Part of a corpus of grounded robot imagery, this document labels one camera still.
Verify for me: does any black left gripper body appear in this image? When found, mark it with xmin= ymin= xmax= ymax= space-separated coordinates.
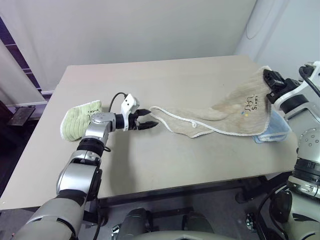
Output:
xmin=124 ymin=109 xmax=142 ymax=132

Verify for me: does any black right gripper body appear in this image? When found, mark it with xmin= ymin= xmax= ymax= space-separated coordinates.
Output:
xmin=266 ymin=77 xmax=301 ymax=103

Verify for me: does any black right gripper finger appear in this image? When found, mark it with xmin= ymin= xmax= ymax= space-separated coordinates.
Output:
xmin=271 ymin=71 xmax=285 ymax=89
xmin=262 ymin=69 xmax=276 ymax=84

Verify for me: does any beige towel with white trim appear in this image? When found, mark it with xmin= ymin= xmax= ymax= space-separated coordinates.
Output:
xmin=149 ymin=65 xmax=275 ymax=139

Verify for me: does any light blue towel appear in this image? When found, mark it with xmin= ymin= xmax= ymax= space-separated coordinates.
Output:
xmin=251 ymin=109 xmax=292 ymax=145

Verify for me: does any green ribbed towel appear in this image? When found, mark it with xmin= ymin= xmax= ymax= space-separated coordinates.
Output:
xmin=60 ymin=99 xmax=103 ymax=142

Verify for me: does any dark grey rounded shape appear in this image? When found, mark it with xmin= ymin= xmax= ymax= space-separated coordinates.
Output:
xmin=117 ymin=207 xmax=156 ymax=238

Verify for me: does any black box on floor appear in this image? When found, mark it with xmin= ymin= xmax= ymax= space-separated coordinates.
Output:
xmin=6 ymin=106 xmax=36 ymax=127

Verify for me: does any grey robot torso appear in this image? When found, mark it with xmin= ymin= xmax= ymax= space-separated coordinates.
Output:
xmin=119 ymin=228 xmax=253 ymax=240

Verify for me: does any silver caster wheel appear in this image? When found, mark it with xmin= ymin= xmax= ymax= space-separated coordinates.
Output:
xmin=244 ymin=212 xmax=258 ymax=233

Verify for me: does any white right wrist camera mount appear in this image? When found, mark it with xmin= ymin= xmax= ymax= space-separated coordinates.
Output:
xmin=273 ymin=60 xmax=320 ymax=106

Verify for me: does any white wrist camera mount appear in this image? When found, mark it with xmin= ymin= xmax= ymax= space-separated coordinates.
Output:
xmin=120 ymin=93 xmax=140 ymax=124
xmin=273 ymin=60 xmax=320 ymax=106

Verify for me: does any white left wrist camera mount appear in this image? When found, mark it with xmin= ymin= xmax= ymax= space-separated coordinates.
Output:
xmin=120 ymin=93 xmax=140 ymax=124

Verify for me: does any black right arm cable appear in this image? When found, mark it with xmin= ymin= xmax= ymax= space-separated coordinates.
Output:
xmin=298 ymin=65 xmax=320 ymax=100

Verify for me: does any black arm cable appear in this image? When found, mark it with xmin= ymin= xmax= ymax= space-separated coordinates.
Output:
xmin=107 ymin=92 xmax=128 ymax=115
xmin=298 ymin=65 xmax=320 ymax=100

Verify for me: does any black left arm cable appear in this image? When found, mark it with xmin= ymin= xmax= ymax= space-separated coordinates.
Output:
xmin=107 ymin=92 xmax=128 ymax=115

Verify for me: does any black table frame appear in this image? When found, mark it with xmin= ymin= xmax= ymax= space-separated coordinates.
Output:
xmin=82 ymin=172 xmax=298 ymax=226

